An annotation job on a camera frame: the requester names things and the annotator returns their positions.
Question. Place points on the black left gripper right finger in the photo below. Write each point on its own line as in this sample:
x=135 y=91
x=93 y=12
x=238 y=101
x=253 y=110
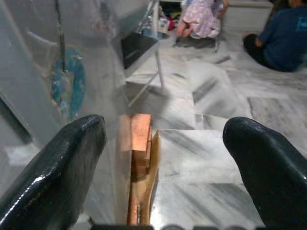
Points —
x=273 y=177

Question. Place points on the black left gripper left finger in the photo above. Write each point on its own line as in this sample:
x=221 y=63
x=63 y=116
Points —
x=52 y=177

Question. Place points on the blue round fridge sticker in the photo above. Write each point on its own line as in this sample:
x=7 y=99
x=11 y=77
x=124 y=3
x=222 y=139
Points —
x=79 y=83

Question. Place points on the pale blue fridge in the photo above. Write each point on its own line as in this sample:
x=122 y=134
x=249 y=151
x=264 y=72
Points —
x=24 y=72

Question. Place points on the red brick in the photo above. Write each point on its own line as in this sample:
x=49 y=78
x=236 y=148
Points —
x=141 y=131

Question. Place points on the brown cardboard sheet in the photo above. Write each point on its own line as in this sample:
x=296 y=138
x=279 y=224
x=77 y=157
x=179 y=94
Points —
x=156 y=153

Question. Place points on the person in blue shirt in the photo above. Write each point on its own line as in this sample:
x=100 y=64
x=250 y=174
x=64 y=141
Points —
x=283 y=36

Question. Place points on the black flat panel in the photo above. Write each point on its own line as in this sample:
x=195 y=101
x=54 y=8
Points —
x=136 y=48

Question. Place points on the white cabinet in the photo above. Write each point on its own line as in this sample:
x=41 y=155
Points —
x=247 y=14

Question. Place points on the child in pink dress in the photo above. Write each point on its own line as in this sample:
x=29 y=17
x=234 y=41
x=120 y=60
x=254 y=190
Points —
x=201 y=21

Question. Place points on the white folding frame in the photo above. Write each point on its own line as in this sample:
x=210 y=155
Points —
x=159 y=69

